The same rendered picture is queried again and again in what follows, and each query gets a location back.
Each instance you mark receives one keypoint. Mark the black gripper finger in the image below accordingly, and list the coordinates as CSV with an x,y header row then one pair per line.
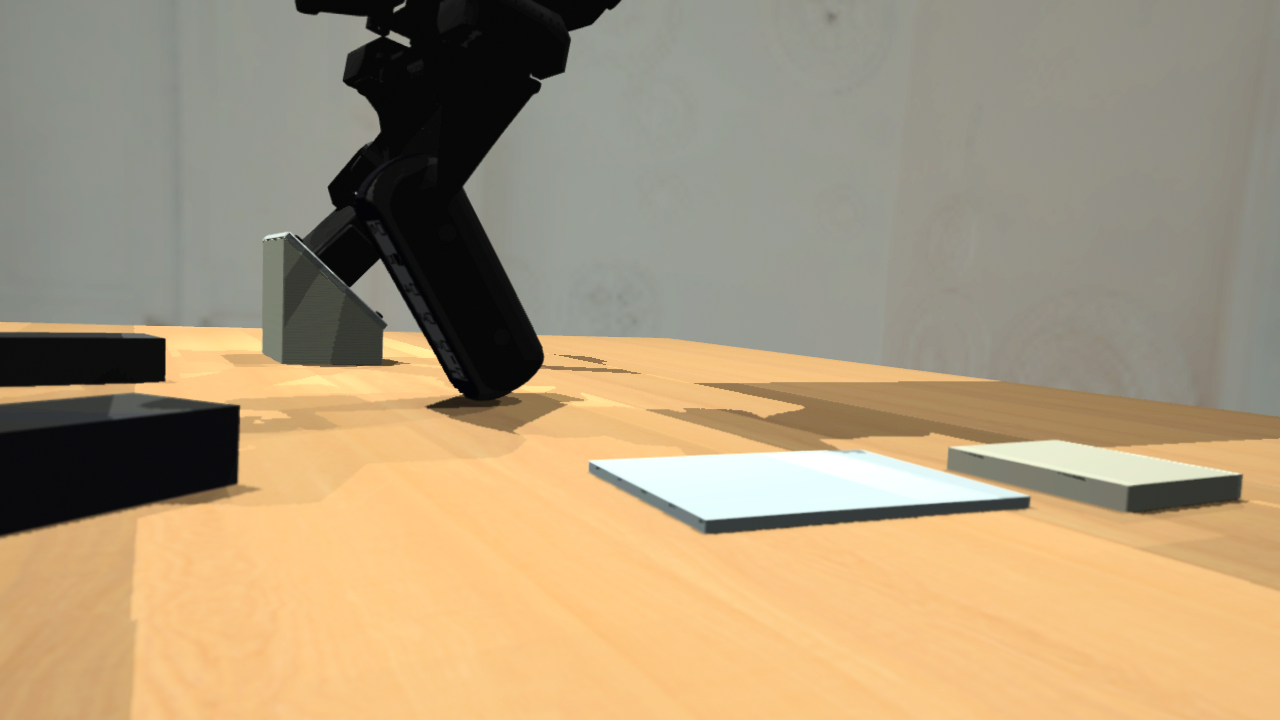
x,y
480,99
409,124

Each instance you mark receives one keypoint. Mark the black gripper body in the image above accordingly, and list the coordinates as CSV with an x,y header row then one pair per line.
x,y
520,34

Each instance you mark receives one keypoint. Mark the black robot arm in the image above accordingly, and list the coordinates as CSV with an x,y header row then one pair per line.
x,y
340,241

